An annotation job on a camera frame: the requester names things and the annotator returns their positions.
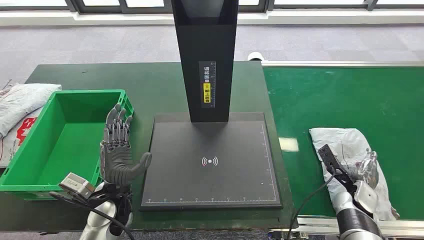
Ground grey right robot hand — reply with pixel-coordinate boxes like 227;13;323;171
349;148;380;190

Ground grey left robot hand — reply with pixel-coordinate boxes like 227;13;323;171
99;103;153;186

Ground plain grey parcel bag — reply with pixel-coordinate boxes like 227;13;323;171
308;127;401;222

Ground green conveyor belt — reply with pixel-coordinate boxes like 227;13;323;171
262;66;424;221

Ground black inbound scanner machine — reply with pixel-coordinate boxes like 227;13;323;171
139;0;284;213

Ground crumpled grey parcel bag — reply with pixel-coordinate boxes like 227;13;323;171
0;82;63;138

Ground green plastic crate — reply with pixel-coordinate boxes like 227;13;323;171
0;89;135;201

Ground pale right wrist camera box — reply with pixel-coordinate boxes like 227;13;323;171
317;144;357;195

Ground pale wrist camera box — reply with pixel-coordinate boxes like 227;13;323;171
317;144;357;195
58;172;96;200

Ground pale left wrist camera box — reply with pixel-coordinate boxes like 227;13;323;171
58;172;96;200

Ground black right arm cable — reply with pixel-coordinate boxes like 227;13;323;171
286;170;337;240

